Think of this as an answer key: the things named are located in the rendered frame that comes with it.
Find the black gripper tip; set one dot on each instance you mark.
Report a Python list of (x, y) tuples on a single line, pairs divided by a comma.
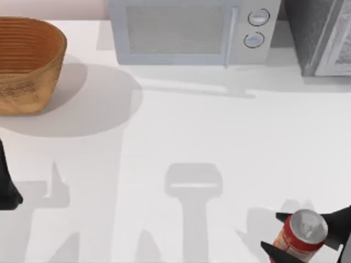
[(6, 189)]

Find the microwave oven door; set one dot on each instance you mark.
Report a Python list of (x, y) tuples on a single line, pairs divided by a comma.
[(175, 56)]

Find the grey cabinet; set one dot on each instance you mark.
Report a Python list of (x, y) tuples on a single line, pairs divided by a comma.
[(310, 35)]

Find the round microwave knob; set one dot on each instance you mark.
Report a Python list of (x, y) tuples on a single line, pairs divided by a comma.
[(258, 17), (254, 40)]

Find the red and white can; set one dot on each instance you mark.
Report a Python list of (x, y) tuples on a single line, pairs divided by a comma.
[(297, 241)]

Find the brown woven basket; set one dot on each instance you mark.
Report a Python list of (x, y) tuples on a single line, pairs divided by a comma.
[(30, 54)]

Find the pale microwave oven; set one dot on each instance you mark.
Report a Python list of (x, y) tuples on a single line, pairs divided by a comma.
[(271, 41)]

